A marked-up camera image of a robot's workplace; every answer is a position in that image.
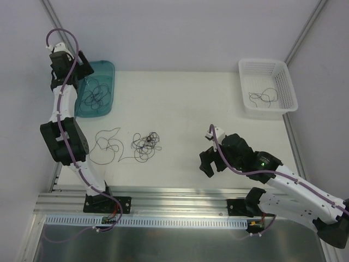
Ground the thin black cable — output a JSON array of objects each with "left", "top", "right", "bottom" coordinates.
[
  {"left": 248, "top": 87, "right": 279, "bottom": 109},
  {"left": 81, "top": 78, "right": 111, "bottom": 110}
]

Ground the purple cable bundle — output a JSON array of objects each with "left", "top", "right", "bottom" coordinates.
[{"left": 117, "top": 132, "right": 163, "bottom": 163}]

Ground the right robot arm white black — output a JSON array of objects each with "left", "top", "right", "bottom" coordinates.
[{"left": 199, "top": 128, "right": 348, "bottom": 249}]

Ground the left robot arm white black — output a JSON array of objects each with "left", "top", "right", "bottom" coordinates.
[{"left": 40, "top": 49, "right": 115, "bottom": 212}]

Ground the teal plastic bin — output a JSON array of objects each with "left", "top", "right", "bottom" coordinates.
[{"left": 75, "top": 61, "right": 116, "bottom": 118}]

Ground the white perforated plastic basket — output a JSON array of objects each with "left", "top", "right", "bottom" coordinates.
[{"left": 238, "top": 58, "right": 298, "bottom": 118}]

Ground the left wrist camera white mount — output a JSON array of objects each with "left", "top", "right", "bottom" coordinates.
[{"left": 46, "top": 42, "right": 74, "bottom": 61}]

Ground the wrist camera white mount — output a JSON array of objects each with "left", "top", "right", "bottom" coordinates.
[
  {"left": 205, "top": 126, "right": 226, "bottom": 152},
  {"left": 46, "top": 42, "right": 74, "bottom": 61}
]

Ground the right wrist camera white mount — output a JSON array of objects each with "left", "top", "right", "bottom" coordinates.
[{"left": 205, "top": 126, "right": 226, "bottom": 152}]

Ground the left aluminium frame post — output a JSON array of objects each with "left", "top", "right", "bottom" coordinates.
[{"left": 39, "top": 0, "right": 81, "bottom": 62}]

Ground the aluminium frame post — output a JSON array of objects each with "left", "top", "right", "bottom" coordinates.
[
  {"left": 39, "top": 0, "right": 81, "bottom": 62},
  {"left": 284, "top": 0, "right": 330, "bottom": 66}
]

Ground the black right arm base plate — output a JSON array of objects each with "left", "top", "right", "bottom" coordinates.
[{"left": 226, "top": 199, "right": 248, "bottom": 217}]

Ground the white slotted cable duct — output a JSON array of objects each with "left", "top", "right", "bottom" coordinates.
[{"left": 45, "top": 215, "right": 248, "bottom": 230}]

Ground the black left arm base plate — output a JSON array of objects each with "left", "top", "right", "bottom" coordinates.
[{"left": 83, "top": 195, "right": 132, "bottom": 214}]

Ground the aluminium mounting rail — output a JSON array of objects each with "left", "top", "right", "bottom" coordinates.
[{"left": 33, "top": 186, "right": 249, "bottom": 218}]

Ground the right aluminium frame post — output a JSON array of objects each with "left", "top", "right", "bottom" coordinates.
[{"left": 284, "top": 0, "right": 330, "bottom": 66}]

